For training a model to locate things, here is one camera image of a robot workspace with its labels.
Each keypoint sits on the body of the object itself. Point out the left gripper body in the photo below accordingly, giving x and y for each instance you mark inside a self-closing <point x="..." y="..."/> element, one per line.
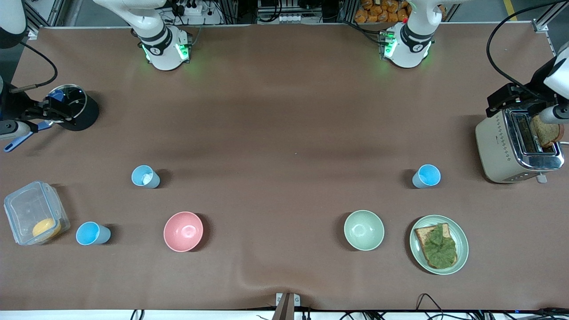
<point x="534" y="91"/>

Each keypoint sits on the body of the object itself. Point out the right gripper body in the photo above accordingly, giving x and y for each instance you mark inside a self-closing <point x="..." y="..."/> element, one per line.
<point x="14" y="105"/>

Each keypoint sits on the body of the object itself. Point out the blue plastic cup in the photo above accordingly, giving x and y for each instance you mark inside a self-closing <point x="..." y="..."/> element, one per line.
<point x="89" y="233"/>
<point x="143" y="176"/>
<point x="429" y="175"/>

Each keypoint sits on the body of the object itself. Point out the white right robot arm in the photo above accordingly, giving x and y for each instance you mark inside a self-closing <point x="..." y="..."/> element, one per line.
<point x="162" y="49"/>

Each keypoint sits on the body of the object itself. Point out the glass pot lid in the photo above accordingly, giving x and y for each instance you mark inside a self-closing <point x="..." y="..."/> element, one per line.
<point x="76" y="98"/>

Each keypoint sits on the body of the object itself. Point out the bare brown bread slice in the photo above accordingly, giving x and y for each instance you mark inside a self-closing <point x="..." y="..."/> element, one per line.
<point x="547" y="133"/>

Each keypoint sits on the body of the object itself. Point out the black cooking pot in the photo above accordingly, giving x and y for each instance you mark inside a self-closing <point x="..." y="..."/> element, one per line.
<point x="88" y="116"/>

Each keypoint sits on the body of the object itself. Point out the beige and chrome toaster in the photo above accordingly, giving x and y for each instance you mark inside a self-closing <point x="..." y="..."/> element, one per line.
<point x="498" y="146"/>

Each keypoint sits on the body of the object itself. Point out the clear plastic food container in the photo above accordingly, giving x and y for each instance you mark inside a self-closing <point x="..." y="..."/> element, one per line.
<point x="26" y="209"/>

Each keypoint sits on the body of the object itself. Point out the pale green plate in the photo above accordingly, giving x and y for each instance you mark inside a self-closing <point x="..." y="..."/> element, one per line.
<point x="462" y="244"/>

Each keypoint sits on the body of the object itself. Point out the bag of orange buns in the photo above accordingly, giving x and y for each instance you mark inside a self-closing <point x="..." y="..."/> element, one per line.
<point x="382" y="13"/>

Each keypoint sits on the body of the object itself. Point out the brown bread slice under lettuce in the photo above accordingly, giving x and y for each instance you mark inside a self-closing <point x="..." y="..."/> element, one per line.
<point x="422" y="234"/>

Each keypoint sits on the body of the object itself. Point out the green lettuce leaf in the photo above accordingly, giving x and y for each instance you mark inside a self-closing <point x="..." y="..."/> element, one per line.
<point x="440" y="249"/>

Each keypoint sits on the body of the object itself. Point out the white power strip with plugs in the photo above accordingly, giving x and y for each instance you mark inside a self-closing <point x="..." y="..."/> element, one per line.
<point x="195" y="6"/>

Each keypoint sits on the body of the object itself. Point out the pink bowl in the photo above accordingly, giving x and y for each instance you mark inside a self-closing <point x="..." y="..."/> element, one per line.
<point x="183" y="231"/>

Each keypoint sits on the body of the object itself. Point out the pale green bowl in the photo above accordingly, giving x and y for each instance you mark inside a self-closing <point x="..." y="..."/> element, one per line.
<point x="363" y="230"/>

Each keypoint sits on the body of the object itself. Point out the brown table mat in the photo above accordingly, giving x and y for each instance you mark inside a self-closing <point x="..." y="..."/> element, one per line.
<point x="284" y="111"/>

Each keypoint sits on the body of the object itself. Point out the white socket strip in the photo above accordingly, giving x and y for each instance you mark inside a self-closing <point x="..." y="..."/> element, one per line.
<point x="291" y="18"/>

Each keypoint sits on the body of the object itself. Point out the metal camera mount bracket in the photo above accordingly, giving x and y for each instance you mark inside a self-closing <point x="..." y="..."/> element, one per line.
<point x="286" y="306"/>

